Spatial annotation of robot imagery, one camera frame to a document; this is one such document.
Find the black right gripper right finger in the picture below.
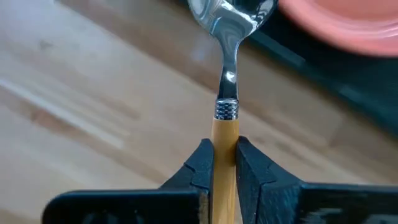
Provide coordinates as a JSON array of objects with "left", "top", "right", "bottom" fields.
[{"left": 237, "top": 136, "right": 398, "bottom": 224}]

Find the dark green plastic tray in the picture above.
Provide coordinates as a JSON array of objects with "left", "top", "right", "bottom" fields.
[{"left": 236, "top": 0, "right": 398, "bottom": 138}]

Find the metal spoon with yellow handle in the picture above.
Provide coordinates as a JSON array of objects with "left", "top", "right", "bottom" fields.
[{"left": 186, "top": 0, "right": 277, "bottom": 224}]

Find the orange plastic plate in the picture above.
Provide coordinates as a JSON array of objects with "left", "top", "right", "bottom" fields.
[{"left": 278, "top": 0, "right": 398, "bottom": 58}]

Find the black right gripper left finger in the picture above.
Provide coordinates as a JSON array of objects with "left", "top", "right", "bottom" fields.
[{"left": 42, "top": 138, "right": 215, "bottom": 224}]

